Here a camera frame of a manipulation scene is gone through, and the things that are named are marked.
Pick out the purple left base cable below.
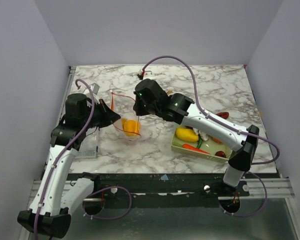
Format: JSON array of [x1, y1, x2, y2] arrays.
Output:
[[82, 186, 133, 221]]

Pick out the yellow toy mango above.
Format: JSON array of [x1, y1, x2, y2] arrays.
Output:
[[175, 128, 199, 143]]

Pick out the yellow toy bell pepper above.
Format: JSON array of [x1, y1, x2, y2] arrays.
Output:
[[123, 120, 142, 137]]

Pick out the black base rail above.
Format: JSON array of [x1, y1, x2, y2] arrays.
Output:
[[83, 173, 250, 209]]

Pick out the dark red toy fruit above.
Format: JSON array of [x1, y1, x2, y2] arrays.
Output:
[[215, 150, 227, 158]]

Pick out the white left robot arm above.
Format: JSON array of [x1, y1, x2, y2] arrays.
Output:
[[17, 93, 121, 239]]

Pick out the orange toy carrot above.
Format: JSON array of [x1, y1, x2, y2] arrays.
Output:
[[182, 143, 210, 155]]

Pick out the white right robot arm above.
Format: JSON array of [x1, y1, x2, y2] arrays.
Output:
[[133, 79, 260, 196]]

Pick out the red black tool behind basket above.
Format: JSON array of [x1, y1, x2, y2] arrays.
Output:
[[216, 112, 229, 119]]

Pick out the orange yellow toy fruit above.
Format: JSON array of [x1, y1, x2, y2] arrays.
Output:
[[121, 118, 127, 130]]

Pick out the green perforated plastic basket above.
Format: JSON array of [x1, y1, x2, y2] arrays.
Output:
[[171, 125, 233, 163]]

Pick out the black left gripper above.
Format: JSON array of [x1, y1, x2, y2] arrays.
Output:
[[82, 98, 122, 129]]

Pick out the clear zip bag orange zipper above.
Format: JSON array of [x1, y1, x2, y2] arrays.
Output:
[[109, 90, 151, 145]]

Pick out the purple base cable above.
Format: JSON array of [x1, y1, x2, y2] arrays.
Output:
[[82, 186, 133, 221], [218, 171, 268, 218]]

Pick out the clear plastic box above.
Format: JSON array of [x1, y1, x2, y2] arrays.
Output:
[[77, 134, 99, 159]]

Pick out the white toy garlic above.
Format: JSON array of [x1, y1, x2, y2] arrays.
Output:
[[192, 128, 210, 141]]

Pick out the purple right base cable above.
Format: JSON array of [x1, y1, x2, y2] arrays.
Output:
[[218, 171, 268, 218]]

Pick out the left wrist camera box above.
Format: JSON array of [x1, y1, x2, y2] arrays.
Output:
[[81, 83, 100, 102]]

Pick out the green toy chili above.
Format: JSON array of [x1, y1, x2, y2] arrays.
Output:
[[196, 137, 203, 149]]

